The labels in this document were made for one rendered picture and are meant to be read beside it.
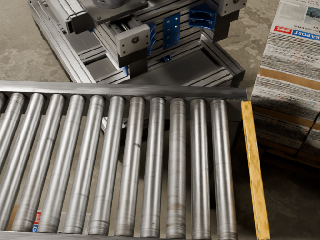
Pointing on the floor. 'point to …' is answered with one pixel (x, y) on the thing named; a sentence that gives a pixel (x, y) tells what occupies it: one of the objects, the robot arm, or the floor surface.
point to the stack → (277, 50)
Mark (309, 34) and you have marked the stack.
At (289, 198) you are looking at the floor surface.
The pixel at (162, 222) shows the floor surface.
